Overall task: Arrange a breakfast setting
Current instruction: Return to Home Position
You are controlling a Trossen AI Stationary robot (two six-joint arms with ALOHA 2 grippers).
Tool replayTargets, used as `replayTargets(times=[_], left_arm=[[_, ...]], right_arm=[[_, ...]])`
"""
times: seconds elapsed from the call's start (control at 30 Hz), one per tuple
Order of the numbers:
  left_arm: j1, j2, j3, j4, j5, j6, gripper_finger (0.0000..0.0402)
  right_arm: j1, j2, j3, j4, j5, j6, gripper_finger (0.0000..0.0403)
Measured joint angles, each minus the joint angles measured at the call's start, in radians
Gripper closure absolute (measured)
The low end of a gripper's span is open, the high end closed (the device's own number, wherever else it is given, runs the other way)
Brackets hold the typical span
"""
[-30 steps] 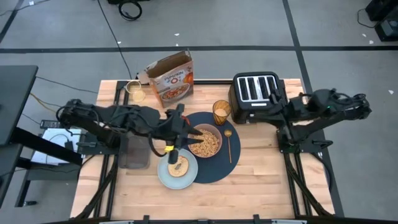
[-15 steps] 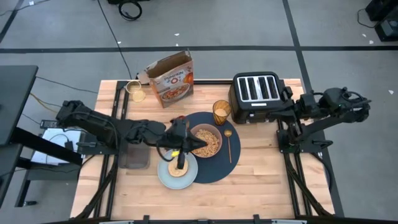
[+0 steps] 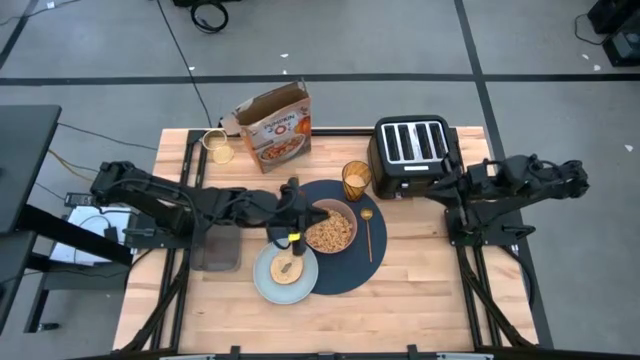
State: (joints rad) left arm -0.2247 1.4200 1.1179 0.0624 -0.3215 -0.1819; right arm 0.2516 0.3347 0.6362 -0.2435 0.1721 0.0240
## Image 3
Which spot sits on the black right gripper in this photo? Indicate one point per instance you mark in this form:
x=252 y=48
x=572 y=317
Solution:
x=465 y=187

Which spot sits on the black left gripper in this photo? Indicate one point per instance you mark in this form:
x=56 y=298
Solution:
x=287 y=215

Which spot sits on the pink translucent bowl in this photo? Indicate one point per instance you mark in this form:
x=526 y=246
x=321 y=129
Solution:
x=345 y=206

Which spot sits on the amber ribbed glass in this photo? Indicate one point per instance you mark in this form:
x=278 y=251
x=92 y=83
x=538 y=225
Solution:
x=356 y=180

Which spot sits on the toasted bagel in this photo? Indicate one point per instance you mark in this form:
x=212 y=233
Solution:
x=286 y=270

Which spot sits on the pale grey round plate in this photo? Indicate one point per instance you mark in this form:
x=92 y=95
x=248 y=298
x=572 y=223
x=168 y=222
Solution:
x=280 y=295

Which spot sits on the Pumpkin O's cereal box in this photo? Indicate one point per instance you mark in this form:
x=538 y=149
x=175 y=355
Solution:
x=277 y=135

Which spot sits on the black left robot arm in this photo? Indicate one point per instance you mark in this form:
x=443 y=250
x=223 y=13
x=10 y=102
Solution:
x=175 y=197

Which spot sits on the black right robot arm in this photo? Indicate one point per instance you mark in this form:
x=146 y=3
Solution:
x=520 y=172

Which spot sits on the toasted cereal rings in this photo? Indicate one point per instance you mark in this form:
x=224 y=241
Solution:
x=330 y=232

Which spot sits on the black four-slot toaster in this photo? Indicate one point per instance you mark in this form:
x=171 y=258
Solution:
x=415 y=140

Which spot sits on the dark blue round placemat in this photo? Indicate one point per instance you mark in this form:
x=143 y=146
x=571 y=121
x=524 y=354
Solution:
x=350 y=275

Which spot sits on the grey translucent plastic tray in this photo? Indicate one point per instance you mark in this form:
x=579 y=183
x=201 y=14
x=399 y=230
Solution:
x=217 y=250

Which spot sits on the small cup of milk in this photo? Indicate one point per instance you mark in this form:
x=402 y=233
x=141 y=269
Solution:
x=220 y=150

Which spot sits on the small black charger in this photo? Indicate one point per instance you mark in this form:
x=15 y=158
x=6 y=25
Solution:
x=110 y=234

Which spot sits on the black equipment box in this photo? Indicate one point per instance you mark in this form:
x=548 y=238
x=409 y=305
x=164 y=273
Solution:
x=625 y=47

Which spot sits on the white paper sheet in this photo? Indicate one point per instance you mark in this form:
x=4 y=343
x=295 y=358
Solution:
x=85 y=225

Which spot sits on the black power adapter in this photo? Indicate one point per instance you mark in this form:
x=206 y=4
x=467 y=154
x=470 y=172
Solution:
x=80 y=200

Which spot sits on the black equipment case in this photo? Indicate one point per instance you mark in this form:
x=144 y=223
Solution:
x=617 y=15

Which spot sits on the black desk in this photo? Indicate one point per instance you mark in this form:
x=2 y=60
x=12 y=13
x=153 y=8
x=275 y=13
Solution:
x=25 y=165

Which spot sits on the black aluminium rig frame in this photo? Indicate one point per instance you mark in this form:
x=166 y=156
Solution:
x=350 y=131

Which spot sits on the white strip on frame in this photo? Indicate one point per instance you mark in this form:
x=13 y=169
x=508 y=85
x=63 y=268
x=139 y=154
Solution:
x=187 y=357
x=465 y=356

